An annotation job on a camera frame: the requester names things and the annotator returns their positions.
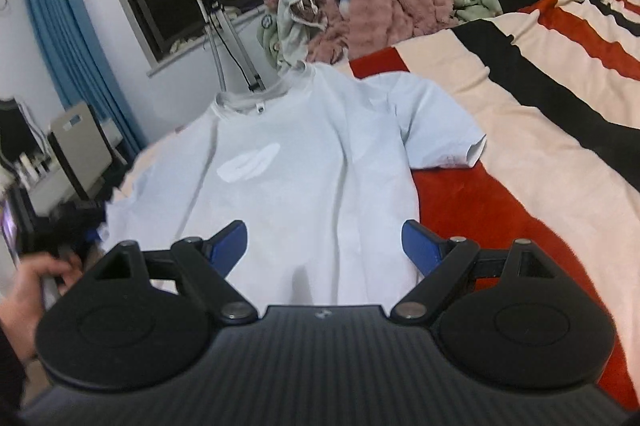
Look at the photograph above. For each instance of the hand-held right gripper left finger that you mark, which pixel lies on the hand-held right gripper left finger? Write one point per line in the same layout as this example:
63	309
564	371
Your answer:
231	246

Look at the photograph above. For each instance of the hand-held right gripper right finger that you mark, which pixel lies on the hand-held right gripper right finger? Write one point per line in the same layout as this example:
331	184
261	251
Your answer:
417	243

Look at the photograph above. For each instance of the light blue T-shirt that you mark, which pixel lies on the light blue T-shirt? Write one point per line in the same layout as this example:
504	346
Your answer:
300	186

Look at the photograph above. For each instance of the metal clothes rack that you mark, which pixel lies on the metal clothes rack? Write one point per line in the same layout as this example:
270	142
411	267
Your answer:
239	51

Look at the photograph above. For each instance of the person's left hand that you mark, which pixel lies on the person's left hand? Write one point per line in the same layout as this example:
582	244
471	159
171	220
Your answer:
27	293

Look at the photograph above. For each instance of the beige air purifier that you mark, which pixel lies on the beige air purifier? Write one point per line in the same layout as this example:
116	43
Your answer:
80	146

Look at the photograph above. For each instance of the black monitor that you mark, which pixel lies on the black monitor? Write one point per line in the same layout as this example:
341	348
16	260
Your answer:
11	126

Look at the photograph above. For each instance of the red black cream striped blanket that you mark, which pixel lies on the red black cream striped blanket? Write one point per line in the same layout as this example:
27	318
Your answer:
550	156

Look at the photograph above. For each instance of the blue curtain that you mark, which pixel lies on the blue curtain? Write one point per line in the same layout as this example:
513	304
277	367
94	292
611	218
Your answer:
65	31

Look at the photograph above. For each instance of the pale green garment with badge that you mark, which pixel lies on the pale green garment with badge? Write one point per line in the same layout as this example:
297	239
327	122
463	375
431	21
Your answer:
267	45

